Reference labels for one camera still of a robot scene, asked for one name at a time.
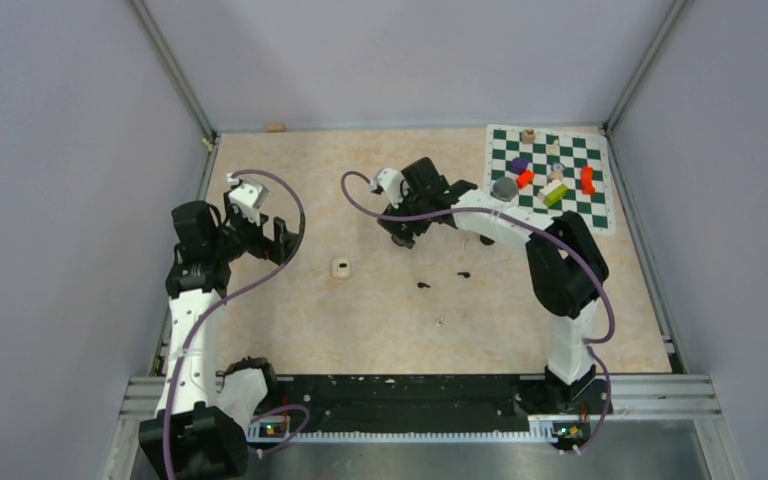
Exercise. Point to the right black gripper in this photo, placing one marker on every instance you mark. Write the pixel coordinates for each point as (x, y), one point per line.
(393, 227)

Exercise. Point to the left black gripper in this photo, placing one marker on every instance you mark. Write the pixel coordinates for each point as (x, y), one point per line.
(264, 247)

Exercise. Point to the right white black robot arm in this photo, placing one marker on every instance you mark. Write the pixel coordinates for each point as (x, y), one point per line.
(566, 268)

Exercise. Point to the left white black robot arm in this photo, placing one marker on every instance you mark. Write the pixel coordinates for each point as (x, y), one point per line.
(189, 435)

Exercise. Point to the white earbud charging case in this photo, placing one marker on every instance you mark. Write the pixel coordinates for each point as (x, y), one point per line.
(341, 268)

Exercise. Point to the black microphone grey head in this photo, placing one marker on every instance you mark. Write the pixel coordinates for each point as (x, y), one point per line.
(506, 191)

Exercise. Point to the purple block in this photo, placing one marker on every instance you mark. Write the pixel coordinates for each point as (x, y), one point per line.
(519, 165)

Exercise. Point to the small red block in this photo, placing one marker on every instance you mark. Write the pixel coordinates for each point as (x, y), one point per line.
(524, 179)

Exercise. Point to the yellow-green block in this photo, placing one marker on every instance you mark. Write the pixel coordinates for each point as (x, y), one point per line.
(552, 192)

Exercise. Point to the wooden cube with mark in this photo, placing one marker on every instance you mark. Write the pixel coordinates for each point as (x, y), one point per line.
(528, 136)

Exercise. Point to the green white chessboard mat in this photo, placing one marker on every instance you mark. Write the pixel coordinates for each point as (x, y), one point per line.
(577, 150)

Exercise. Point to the small beige chess piece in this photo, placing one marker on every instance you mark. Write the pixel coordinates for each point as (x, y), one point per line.
(554, 148)

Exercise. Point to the left circuit board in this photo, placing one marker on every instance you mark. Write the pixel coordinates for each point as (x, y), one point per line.
(273, 430)

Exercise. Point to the circuit board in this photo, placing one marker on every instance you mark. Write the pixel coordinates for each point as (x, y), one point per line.
(273, 430)
(575, 433)

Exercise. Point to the large red block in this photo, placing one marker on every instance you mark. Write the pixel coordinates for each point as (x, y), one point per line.
(587, 180)

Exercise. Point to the right circuit board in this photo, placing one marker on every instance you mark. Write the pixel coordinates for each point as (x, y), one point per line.
(575, 433)

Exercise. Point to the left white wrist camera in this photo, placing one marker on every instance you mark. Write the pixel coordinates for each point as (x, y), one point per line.
(248, 195)

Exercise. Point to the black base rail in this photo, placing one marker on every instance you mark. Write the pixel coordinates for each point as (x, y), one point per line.
(415, 404)

